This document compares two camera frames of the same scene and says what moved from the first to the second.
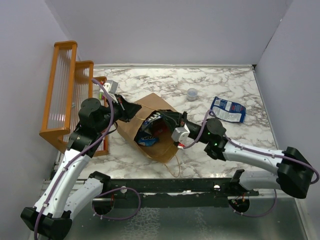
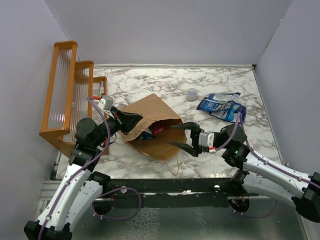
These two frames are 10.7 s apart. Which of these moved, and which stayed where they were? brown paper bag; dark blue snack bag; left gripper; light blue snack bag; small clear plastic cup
Moved: light blue snack bag; left gripper
Stayed: brown paper bag; dark blue snack bag; small clear plastic cup
